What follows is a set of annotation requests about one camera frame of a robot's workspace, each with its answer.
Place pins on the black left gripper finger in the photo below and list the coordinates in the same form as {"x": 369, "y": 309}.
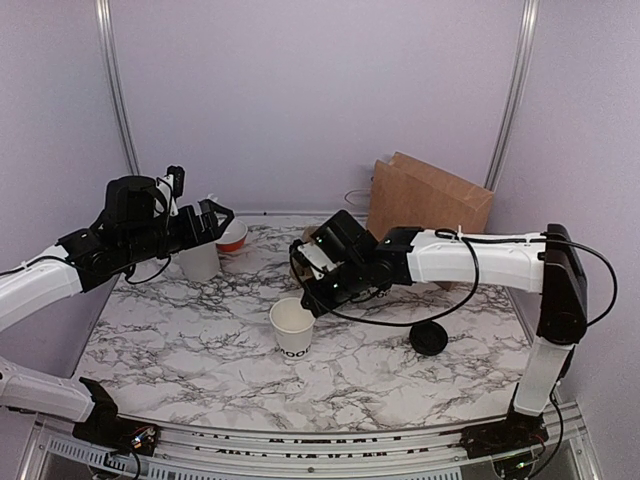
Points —
{"x": 214, "y": 214}
{"x": 217, "y": 233}

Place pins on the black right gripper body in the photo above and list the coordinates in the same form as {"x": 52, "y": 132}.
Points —
{"x": 351, "y": 283}

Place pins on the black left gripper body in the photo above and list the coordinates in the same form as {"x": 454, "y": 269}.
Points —
{"x": 145, "y": 241}

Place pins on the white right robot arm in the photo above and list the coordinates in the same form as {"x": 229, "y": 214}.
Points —
{"x": 544, "y": 263}

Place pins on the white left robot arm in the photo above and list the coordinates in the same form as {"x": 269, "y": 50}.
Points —
{"x": 29, "y": 288}

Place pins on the orange white bowl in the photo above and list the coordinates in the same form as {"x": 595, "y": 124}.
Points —
{"x": 233, "y": 238}

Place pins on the cardboard cup carrier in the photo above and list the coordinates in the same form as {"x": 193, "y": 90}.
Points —
{"x": 307, "y": 236}

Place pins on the white utensil holder cup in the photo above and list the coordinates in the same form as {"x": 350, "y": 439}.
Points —
{"x": 201, "y": 263}

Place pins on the brown paper bag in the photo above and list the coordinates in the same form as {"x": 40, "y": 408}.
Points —
{"x": 407, "y": 192}

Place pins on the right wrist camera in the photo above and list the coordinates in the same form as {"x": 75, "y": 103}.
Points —
{"x": 310, "y": 260}

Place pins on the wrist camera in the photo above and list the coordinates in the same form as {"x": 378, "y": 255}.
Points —
{"x": 171, "y": 188}
{"x": 310, "y": 260}

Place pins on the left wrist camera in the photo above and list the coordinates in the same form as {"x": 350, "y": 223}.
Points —
{"x": 171, "y": 188}

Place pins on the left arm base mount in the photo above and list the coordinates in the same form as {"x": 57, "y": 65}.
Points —
{"x": 105, "y": 427}

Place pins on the left aluminium corner post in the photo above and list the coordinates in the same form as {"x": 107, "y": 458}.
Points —
{"x": 116, "y": 92}

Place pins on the aluminium corner post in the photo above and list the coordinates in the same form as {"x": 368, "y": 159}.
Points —
{"x": 517, "y": 84}
{"x": 116, "y": 92}

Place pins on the aluminium front rail frame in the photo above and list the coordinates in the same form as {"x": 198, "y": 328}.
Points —
{"x": 440, "y": 452}

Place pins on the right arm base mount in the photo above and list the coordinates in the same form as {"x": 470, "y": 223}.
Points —
{"x": 516, "y": 431}

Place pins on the right aluminium corner post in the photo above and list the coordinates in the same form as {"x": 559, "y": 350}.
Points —
{"x": 517, "y": 84}

